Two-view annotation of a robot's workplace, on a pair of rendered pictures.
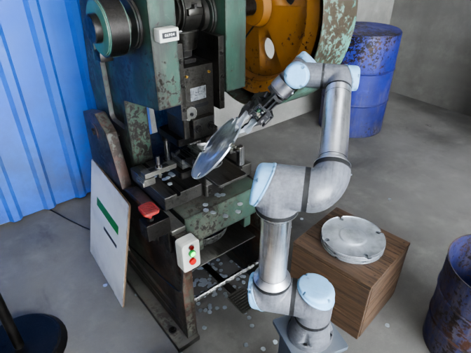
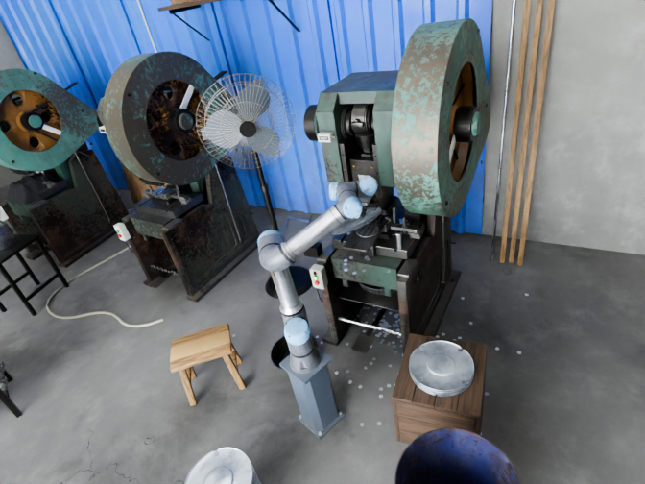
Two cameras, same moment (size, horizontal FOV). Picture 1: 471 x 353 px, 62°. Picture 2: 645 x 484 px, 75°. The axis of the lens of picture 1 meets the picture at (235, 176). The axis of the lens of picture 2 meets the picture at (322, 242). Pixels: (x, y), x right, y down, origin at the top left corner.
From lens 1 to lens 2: 182 cm
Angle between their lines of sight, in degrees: 61
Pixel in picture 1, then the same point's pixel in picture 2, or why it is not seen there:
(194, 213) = (338, 257)
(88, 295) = not seen: hidden behind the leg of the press
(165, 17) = (328, 126)
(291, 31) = not seen: hidden behind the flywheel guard
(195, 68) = (361, 162)
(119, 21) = (309, 123)
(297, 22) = not seen: hidden behind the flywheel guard
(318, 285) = (297, 326)
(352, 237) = (437, 364)
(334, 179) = (268, 254)
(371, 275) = (406, 394)
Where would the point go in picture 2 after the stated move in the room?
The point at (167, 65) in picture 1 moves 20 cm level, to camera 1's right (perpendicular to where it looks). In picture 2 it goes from (332, 156) to (348, 168)
